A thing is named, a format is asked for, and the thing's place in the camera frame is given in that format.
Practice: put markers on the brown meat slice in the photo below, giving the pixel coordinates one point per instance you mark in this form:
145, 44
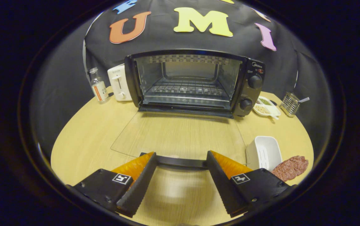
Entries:
290, 168

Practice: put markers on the white pop-up toaster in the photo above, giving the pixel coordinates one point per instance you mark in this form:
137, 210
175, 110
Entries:
118, 83

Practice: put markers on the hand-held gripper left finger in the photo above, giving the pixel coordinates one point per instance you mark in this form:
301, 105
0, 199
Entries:
140, 188

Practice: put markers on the white divided dish with grains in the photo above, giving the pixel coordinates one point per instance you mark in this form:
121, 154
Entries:
265, 109

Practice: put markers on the white rectangular tray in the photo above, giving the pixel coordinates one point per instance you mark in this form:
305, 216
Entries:
263, 152

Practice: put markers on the black toaster oven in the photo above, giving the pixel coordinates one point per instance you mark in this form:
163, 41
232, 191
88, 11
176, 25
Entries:
252, 94

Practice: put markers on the small black round disc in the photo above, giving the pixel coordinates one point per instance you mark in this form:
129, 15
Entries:
273, 102

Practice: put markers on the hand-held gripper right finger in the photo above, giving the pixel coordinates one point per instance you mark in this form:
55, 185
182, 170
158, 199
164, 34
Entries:
224, 185

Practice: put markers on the clear plastic bottle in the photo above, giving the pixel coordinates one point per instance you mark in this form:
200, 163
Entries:
99, 89

